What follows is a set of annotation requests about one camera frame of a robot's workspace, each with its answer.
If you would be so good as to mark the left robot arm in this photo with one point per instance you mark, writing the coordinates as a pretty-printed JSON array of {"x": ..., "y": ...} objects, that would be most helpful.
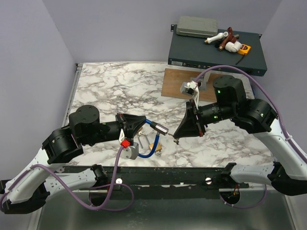
[{"x": 38, "y": 181}]

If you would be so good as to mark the brown pipe fitting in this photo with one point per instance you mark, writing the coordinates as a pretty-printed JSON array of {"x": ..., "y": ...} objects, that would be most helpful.
[{"x": 229, "y": 38}]

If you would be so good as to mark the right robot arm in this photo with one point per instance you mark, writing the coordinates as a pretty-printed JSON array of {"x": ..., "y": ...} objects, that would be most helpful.
[{"x": 288, "y": 173}]

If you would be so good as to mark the grey plastic case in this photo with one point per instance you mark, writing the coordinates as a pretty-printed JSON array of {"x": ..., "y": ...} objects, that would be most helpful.
[{"x": 197, "y": 27}]

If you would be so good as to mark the white pipe elbow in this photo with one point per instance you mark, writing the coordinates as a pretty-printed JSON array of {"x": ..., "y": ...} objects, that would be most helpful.
[{"x": 233, "y": 47}]

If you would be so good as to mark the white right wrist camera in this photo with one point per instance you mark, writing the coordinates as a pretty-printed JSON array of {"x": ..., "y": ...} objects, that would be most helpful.
[{"x": 191, "y": 89}]

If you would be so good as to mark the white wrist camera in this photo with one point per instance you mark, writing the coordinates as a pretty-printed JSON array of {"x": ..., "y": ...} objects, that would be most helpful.
[
  {"x": 130, "y": 151},
  {"x": 191, "y": 89}
]

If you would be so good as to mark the brass padlock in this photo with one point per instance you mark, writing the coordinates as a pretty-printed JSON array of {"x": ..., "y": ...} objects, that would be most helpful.
[
  {"x": 142, "y": 136},
  {"x": 158, "y": 147}
]

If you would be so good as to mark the white pipe with brass end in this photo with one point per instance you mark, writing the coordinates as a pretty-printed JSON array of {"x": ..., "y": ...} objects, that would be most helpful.
[{"x": 219, "y": 36}]

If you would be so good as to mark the blue rack network switch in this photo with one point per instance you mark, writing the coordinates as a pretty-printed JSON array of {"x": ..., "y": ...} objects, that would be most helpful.
[{"x": 192, "y": 52}]

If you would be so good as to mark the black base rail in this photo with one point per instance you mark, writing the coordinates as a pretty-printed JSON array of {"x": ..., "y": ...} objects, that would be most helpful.
[{"x": 177, "y": 183}]

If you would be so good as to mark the wooden board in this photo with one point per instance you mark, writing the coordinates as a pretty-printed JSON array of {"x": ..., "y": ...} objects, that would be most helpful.
[{"x": 173, "y": 79}]

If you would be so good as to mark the grey metal socket bracket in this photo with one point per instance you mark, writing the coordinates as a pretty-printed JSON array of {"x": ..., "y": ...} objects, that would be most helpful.
[{"x": 202, "y": 82}]

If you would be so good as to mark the yellow tape measure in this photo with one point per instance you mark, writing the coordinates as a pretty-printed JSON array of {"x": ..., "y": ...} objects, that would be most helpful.
[{"x": 244, "y": 49}]

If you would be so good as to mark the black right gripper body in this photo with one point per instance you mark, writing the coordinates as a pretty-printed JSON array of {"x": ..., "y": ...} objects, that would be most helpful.
[{"x": 200, "y": 120}]

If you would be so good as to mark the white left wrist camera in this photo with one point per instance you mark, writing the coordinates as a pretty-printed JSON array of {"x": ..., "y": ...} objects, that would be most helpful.
[{"x": 130, "y": 151}]

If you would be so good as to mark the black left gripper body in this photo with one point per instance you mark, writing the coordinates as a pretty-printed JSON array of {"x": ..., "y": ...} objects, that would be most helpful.
[{"x": 122, "y": 125}]

